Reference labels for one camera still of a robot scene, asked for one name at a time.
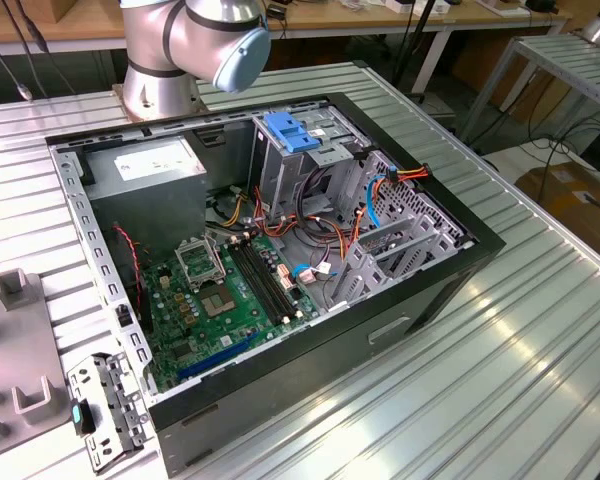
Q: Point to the black stand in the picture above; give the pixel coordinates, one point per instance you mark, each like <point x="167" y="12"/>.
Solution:
<point x="409" y="35"/>

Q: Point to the black clip with teal stripe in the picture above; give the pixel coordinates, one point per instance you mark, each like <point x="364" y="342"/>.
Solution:
<point x="85" y="420"/>

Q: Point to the black case latch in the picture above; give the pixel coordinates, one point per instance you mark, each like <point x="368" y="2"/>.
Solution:
<point x="124" y="316"/>

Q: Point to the black open PC case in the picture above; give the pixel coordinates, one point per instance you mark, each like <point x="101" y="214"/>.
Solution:
<point x="280" y="380"/>

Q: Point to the green motherboard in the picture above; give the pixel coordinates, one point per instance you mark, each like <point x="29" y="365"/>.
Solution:
<point x="250" y="327"/>

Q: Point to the black RAM slot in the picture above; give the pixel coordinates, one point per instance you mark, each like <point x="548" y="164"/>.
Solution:
<point x="264" y="281"/>
<point x="277" y="276"/>
<point x="271" y="279"/>
<point x="257" y="283"/>

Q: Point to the grey parts rack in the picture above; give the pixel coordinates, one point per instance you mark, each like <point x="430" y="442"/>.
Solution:
<point x="20" y="340"/>

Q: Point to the grey rear slot bracket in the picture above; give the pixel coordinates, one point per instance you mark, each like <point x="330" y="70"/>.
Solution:
<point x="115" y="415"/>

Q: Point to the brown cardboard box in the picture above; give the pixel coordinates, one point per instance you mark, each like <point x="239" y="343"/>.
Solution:
<point x="570" y="195"/>

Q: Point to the black case fan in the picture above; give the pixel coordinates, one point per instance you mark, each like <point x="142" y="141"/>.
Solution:
<point x="125" y="272"/>

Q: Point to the blue plastic drive latch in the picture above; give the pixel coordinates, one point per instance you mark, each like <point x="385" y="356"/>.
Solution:
<point x="290" y="132"/>

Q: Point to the long wooden desk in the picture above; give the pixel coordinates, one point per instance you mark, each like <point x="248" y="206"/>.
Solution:
<point x="330" y="17"/>

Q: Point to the grey metal disk bay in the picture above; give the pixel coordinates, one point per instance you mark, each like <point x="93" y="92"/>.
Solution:
<point x="420" y="250"/>

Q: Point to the grey optical drive cage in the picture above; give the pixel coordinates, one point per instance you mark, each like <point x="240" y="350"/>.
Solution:
<point x="280" y="180"/>

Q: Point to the CPU socket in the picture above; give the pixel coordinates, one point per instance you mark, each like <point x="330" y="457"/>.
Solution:
<point x="217" y="302"/>

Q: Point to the blue expansion slot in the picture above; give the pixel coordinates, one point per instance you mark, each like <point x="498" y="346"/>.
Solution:
<point x="220" y="356"/>

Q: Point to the grey power supply unit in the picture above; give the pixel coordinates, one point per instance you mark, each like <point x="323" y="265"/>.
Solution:
<point x="145" y="210"/>

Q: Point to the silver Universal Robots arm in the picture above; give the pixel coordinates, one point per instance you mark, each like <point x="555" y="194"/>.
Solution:
<point x="180" y="45"/>

